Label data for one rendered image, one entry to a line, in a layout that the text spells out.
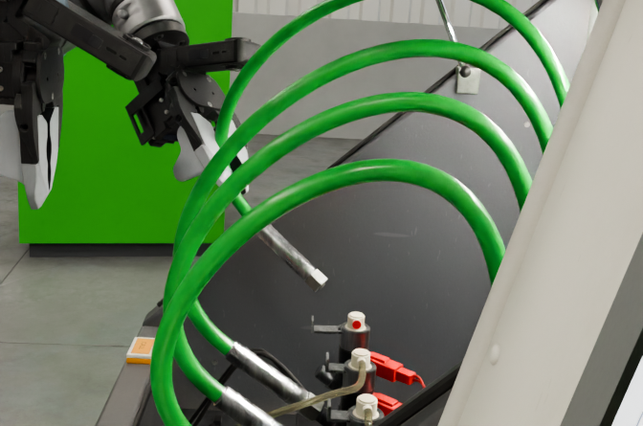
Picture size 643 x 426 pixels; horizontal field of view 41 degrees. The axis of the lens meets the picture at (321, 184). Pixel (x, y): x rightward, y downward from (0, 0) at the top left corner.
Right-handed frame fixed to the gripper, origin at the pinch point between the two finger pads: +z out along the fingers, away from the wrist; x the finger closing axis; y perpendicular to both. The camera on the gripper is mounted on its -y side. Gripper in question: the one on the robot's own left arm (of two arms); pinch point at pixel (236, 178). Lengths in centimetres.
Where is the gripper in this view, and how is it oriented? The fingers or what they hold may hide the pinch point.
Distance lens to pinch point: 90.8
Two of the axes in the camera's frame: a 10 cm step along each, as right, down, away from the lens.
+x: -5.5, -0.5, -8.4
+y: -7.2, 5.3, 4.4
